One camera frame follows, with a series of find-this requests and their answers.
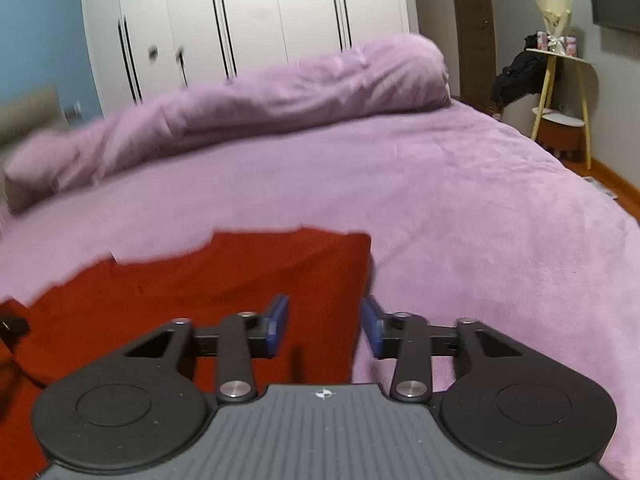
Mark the rolled purple duvet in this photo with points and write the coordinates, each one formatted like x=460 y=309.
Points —
x=401 y=73

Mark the grey bed headboard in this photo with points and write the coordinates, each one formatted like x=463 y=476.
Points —
x=32 y=129

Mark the cream flower bouquet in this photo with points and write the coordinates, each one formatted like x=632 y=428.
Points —
x=557 y=15

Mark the red knitted garment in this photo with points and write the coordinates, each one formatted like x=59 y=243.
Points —
x=324 y=274

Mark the dark wooden door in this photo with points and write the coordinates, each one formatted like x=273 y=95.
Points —
x=477 y=52

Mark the purple bed sheet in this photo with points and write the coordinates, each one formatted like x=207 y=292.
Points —
x=467 y=217

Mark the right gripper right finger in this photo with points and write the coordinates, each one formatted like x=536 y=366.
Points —
x=412 y=342

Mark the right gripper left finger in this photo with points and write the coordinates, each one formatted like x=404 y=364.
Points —
x=233 y=343

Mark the pink gift box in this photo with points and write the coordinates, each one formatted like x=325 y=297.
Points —
x=570 y=46

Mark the yellow-legged side table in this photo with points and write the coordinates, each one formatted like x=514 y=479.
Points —
x=562 y=116

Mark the black clothes pile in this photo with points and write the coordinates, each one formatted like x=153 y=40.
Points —
x=525 y=75

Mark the white wardrobe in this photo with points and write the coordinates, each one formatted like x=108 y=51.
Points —
x=139 y=49

